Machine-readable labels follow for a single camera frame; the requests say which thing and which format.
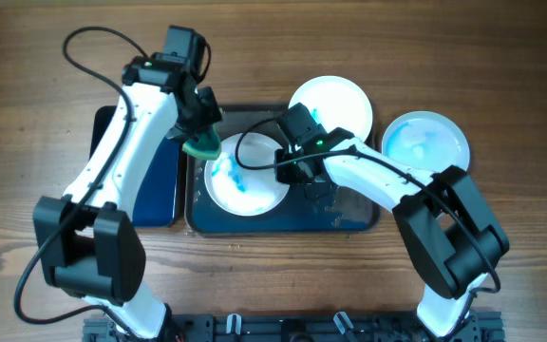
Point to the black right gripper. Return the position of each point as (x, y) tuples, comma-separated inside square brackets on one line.
[(284, 175)]

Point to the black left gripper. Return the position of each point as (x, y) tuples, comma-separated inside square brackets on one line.
[(212, 112)]

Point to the green yellow sponge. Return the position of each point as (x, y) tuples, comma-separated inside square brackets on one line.
[(205, 145)]

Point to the white plate blue stains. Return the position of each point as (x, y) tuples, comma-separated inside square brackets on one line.
[(426, 140)]

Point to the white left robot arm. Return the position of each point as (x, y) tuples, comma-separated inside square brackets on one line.
[(88, 246)]

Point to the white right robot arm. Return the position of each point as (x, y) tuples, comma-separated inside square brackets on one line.
[(452, 236)]

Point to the dark grey work tray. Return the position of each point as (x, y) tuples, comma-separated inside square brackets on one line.
[(316, 209)]

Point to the dark blue water tray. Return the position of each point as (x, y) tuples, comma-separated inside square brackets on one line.
[(143, 180)]

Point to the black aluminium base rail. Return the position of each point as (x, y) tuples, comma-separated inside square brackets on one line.
[(381, 327)]

